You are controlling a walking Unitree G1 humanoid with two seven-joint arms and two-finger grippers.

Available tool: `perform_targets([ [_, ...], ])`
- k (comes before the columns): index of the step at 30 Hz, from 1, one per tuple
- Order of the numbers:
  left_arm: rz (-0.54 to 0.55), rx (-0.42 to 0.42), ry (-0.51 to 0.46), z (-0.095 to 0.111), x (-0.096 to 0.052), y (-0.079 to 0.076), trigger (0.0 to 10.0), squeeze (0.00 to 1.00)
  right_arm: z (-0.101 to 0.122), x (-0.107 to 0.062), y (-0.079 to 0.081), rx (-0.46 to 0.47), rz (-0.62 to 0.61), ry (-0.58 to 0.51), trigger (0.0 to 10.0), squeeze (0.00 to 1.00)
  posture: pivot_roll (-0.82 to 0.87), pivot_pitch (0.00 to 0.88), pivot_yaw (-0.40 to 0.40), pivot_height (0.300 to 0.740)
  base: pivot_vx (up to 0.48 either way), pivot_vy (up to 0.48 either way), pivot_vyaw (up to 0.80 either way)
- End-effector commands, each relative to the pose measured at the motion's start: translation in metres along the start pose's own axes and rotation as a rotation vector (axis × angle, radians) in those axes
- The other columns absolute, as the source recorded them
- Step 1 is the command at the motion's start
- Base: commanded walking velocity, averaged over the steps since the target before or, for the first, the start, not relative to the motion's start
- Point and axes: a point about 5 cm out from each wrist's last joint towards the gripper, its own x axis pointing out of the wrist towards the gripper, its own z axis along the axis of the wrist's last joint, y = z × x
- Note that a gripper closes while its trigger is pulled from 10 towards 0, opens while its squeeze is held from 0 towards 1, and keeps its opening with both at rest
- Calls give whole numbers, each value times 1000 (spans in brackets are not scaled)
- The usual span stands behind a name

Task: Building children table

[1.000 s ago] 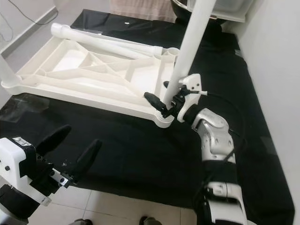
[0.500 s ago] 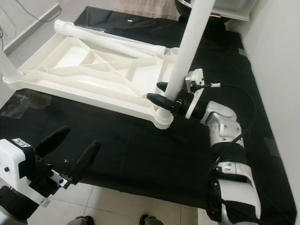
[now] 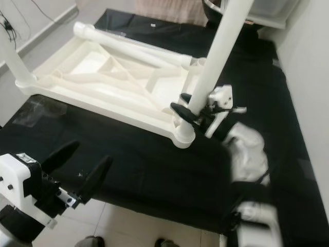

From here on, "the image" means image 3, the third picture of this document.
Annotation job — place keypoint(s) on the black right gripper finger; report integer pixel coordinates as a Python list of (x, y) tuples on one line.
[(185, 98), (185, 116)]

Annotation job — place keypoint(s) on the silver robot left leg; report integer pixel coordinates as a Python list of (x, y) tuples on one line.
[(90, 242)]

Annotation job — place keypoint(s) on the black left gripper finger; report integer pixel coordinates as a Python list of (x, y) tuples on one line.
[(59, 154), (95, 177)]

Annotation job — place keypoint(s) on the silver robot right leg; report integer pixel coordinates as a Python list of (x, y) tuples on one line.
[(165, 243)]

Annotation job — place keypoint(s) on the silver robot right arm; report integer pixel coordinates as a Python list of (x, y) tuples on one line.
[(252, 154)]

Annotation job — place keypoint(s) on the black table cloth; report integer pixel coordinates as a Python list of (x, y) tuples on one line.
[(133, 175)]

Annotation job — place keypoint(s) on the white shelf board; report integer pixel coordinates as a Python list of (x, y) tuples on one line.
[(272, 21)]

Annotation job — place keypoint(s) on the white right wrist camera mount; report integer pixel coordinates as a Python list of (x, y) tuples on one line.
[(221, 98)]

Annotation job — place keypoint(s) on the woven wicker bench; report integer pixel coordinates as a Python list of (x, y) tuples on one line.
[(164, 10)]

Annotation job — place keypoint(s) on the silver robot leg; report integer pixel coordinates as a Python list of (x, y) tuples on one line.
[(165, 243), (90, 242)]

